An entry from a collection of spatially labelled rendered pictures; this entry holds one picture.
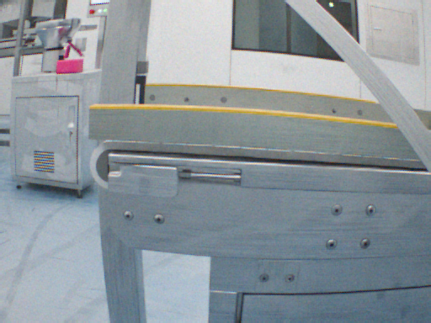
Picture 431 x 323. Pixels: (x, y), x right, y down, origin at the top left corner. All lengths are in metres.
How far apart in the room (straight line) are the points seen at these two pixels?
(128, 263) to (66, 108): 2.46
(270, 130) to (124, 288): 0.48
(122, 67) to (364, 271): 0.47
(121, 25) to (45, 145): 2.61
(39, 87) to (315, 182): 2.95
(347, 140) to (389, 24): 5.33
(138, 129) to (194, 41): 5.40
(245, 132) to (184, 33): 5.44
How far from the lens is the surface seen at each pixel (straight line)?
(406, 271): 0.66
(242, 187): 0.56
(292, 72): 5.83
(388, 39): 5.84
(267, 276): 0.63
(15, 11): 4.54
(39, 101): 3.42
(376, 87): 0.49
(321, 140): 0.55
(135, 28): 0.85
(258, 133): 0.55
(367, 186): 0.57
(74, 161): 3.35
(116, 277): 0.94
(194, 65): 5.95
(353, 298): 0.67
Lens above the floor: 0.93
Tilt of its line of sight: 12 degrees down
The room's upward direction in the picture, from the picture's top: 2 degrees clockwise
